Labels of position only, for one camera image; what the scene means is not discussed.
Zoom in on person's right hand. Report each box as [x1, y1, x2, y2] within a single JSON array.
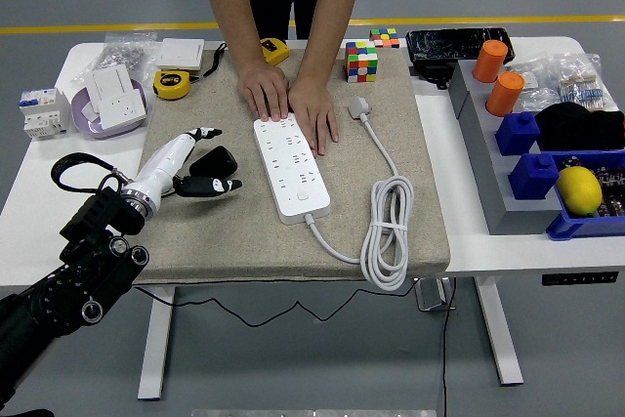
[[237, 63, 290, 123]]

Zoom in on person's left hand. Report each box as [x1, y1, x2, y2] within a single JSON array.
[[286, 76, 340, 159]]

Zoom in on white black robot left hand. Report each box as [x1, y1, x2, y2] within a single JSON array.
[[125, 126, 244, 204]]

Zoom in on black plug adapter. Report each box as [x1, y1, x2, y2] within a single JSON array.
[[188, 145, 239, 179]]

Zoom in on white power strip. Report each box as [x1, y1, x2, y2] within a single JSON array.
[[252, 112, 332, 227]]

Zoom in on thin black adapter cord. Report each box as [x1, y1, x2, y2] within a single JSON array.
[[132, 284, 416, 328]]

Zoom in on boxy yellow tape measure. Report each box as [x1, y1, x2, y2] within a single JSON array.
[[259, 37, 291, 66]]

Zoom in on large colourful puzzle cube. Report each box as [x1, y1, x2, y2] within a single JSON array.
[[345, 40, 380, 84]]

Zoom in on round yellow black tape measure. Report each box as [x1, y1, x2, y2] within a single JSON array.
[[152, 69, 192, 102]]

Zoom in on grey-brown mat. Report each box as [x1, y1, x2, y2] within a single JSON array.
[[130, 48, 451, 286]]

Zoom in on small colourful puzzle cube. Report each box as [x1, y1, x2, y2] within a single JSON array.
[[368, 27, 401, 50]]

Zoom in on clear bag of screws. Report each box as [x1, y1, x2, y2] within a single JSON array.
[[71, 31, 160, 86]]

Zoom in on white blue circuit breaker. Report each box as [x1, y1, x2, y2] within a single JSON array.
[[18, 87, 72, 143]]

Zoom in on glossy black plastic tray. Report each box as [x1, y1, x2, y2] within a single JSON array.
[[404, 26, 518, 66]]

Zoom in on white table leg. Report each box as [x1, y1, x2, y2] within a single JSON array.
[[136, 284, 177, 401], [474, 275, 524, 387]]

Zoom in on orange cylinder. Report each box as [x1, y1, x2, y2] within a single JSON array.
[[471, 39, 510, 84], [484, 70, 526, 118]]

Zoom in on grey stepped block stand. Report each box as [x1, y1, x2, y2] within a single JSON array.
[[447, 59, 563, 236]]

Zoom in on blue block with knob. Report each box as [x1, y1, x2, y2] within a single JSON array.
[[507, 151, 561, 202], [494, 110, 542, 157]]

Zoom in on grey metal box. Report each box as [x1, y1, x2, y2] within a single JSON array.
[[413, 277, 458, 313]]

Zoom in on clear bag of resistors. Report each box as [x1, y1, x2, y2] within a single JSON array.
[[505, 52, 619, 115]]

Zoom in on black cloth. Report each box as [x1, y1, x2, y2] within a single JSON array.
[[533, 102, 625, 153]]

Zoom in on yellow lemon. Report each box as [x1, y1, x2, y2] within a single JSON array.
[[555, 165, 604, 217]]

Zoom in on blue storage bin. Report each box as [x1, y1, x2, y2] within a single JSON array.
[[545, 147, 625, 242]]

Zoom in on dark circuit boards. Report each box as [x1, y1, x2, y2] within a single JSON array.
[[561, 155, 625, 221]]

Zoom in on black table control panel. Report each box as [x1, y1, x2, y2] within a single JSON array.
[[540, 271, 620, 287]]

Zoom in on white power cord with plug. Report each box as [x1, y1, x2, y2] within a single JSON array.
[[305, 96, 416, 292]]

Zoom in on black wrist strap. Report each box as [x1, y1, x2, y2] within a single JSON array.
[[201, 41, 229, 79]]

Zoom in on white wall socket panel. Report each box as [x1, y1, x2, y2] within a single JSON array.
[[95, 90, 148, 131]]

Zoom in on white wall switch panel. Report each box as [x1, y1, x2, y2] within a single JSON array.
[[154, 37, 206, 72]]

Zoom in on white two-button switch panel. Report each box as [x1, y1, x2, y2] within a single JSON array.
[[90, 63, 136, 104]]

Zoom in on black power cable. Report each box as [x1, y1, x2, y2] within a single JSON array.
[[440, 278, 458, 417]]

